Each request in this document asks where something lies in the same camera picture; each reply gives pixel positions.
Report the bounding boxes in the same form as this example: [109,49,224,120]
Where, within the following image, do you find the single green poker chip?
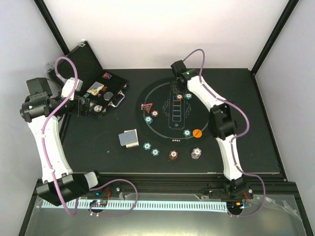
[143,143,151,150]

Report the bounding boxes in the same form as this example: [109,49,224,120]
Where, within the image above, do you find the blue white poker chip stack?
[191,148,202,159]

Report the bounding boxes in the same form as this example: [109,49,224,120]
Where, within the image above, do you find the black poker case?
[46,41,130,116]

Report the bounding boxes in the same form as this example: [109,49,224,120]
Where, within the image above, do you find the purple chips in case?
[102,72,112,79]

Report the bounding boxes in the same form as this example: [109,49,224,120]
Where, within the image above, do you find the triangular all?
[141,103,153,114]

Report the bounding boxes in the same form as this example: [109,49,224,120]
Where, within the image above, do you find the silver dealer button in case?
[103,91,114,101]

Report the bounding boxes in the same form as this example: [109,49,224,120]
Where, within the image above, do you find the brown poker chip stack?
[169,150,178,160]

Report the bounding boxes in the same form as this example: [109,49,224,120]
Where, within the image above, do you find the playing card deck box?
[118,129,139,148]

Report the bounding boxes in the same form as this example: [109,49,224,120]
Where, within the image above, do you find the white slotted cable duct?
[41,198,227,213]

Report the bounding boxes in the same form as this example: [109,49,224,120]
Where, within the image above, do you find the card deck in case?
[87,82,104,96]

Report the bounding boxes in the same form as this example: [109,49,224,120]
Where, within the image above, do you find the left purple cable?
[42,56,138,218]

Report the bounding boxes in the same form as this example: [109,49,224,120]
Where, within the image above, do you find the chips row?
[93,105,102,113]

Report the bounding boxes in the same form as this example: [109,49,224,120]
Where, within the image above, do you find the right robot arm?
[171,60,245,199]

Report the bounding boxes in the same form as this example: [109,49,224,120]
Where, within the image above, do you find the black aluminium rail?
[99,173,227,194]

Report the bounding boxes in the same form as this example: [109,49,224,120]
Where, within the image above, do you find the round black poker mat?
[135,77,212,147]

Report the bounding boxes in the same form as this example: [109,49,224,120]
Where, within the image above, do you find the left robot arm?
[20,78,106,207]

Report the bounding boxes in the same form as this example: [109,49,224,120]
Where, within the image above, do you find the orange round button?
[192,129,203,138]

